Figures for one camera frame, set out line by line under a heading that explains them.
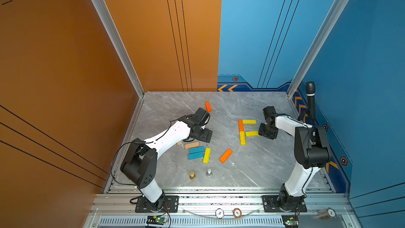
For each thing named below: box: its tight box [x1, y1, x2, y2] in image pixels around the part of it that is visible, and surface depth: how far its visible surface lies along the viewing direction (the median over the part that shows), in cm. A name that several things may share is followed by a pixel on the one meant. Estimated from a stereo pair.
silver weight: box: [206, 168, 213, 178], surface depth 81 cm
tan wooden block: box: [184, 141, 200, 150], surface depth 95 cm
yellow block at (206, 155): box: [203, 147, 212, 165], surface depth 89 cm
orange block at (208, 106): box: [204, 101, 213, 113], surface depth 114 cm
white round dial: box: [215, 207, 225, 220], surface depth 72 cm
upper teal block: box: [188, 146, 206, 154], surface depth 93 cm
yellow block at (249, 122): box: [242, 119, 257, 126], surface depth 105 cm
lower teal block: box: [187, 150, 205, 160], surface depth 89 cm
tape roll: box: [317, 207, 337, 221], surface depth 67 cm
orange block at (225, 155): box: [219, 148, 234, 164], surface depth 91 cm
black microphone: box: [305, 80, 316, 125], surface depth 83 cm
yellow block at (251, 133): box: [245, 130, 260, 137], surface depth 99 cm
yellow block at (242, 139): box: [239, 130, 247, 146], surface depth 96 cm
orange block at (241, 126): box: [237, 119, 245, 132], surface depth 104 cm
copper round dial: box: [232, 207, 243, 219], surface depth 72 cm
